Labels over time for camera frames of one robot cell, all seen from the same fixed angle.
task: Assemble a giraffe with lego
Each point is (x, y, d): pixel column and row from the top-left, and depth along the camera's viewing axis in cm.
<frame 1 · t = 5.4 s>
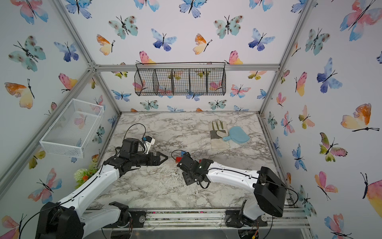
left hand: (163, 156, 81), fingers open
right hand: (190, 174, 80), fingers open
grey white work glove: (218, 130, 110), point 2 cm above the table

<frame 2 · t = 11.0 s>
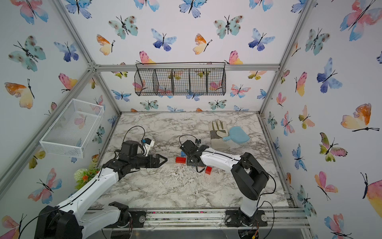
left hand: (162, 158, 81), fingers open
right hand: (194, 159, 89), fingers open
the named things where they were.

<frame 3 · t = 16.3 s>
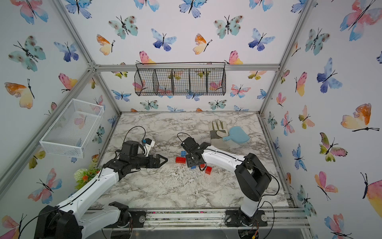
left hand: (163, 158, 81), fingers open
right hand: (194, 159, 87), fingers open
the named things where they were.

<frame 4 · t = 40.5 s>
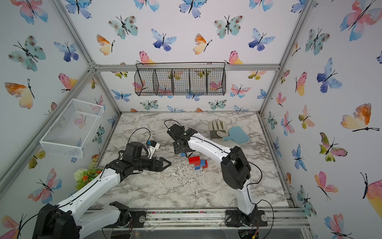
left hand: (166, 162, 79), fingers open
right hand: (182, 147, 87), fingers open
red 2x4 lego brick: (195, 160, 84), point 12 cm above the table
the other named things where they were.

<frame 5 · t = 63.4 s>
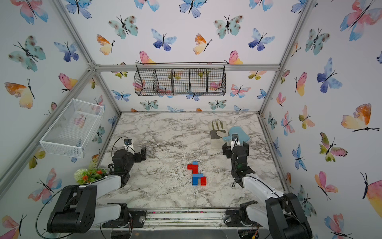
left hand: (138, 145, 90), fingers open
right hand: (237, 141, 86), fingers open
small blue lego brick far: (195, 163, 95), on the table
red 2x4 lego brick: (194, 168, 91), point 3 cm above the table
red 2x2 lego brick far: (203, 180, 86), point 2 cm above the table
the other named things where they were.

